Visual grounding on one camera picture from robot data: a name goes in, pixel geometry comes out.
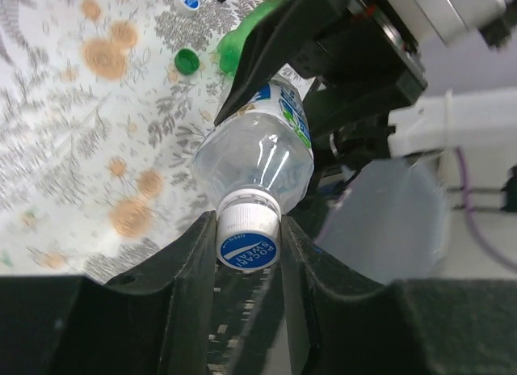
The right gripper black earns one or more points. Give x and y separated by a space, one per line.
359 50

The floral tablecloth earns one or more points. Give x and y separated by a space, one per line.
98 128

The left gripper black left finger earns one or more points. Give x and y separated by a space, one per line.
152 319

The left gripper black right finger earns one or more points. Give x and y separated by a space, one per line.
340 322

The green bottle cap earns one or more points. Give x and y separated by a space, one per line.
186 61

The blue white cap right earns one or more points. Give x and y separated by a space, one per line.
187 8

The green plastic bottle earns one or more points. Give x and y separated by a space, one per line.
231 45

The bottle green white label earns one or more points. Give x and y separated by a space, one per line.
264 145

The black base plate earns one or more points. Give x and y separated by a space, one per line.
247 308

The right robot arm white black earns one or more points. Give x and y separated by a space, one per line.
451 120

